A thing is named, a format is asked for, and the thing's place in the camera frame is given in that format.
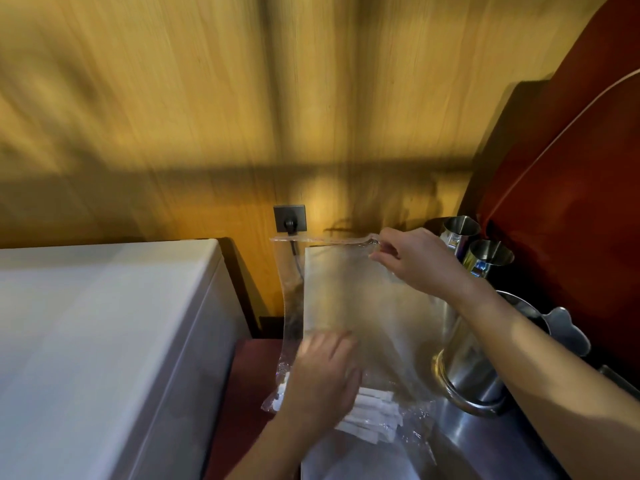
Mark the person's left hand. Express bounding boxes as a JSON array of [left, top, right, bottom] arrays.
[[281, 330, 364, 431]]

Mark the bundle of white paper packets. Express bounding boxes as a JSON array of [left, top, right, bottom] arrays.
[[270, 372, 407, 439]]

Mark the black wall socket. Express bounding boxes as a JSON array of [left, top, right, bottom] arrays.
[[273, 205, 307, 235]]

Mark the black plug with cable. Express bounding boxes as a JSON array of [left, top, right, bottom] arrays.
[[283, 220, 304, 288]]

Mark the large steel bucket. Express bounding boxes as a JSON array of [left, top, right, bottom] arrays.
[[433, 290, 551, 416]]

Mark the small steel cup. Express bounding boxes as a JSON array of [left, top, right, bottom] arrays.
[[439, 215, 482, 258], [466, 239, 515, 280]]

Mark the steel scalloped utensil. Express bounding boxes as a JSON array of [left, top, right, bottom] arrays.
[[541, 307, 592, 358]]

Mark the steel tray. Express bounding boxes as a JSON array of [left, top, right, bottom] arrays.
[[300, 395, 568, 480]]

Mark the clear plastic bag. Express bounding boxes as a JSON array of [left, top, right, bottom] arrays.
[[260, 233, 453, 468]]

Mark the person's right forearm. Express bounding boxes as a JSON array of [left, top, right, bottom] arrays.
[[448, 282, 640, 480]]

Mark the person's right hand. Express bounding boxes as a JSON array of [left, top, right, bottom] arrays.
[[370, 227, 477, 301]]

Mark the white chest appliance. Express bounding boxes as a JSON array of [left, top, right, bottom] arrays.
[[0, 238, 240, 480]]

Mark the person's left forearm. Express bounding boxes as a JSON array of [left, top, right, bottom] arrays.
[[220, 411, 327, 480]]

